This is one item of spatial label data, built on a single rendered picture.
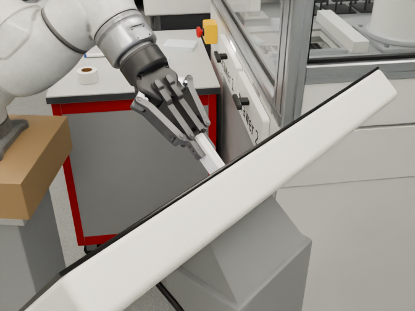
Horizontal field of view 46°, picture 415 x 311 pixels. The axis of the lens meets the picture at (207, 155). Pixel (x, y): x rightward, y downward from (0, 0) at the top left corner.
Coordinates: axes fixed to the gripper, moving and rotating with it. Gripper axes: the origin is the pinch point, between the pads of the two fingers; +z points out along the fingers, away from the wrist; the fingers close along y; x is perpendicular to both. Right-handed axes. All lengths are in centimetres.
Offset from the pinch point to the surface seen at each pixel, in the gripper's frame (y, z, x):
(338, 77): 35.5, 0.7, -4.7
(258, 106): 36.7, -5.7, 18.3
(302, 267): -6.9, 20.5, -11.1
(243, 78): 47, -15, 26
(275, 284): -13.2, 19.2, -12.5
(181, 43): 86, -53, 77
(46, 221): -2, -15, 71
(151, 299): 31, 24, 115
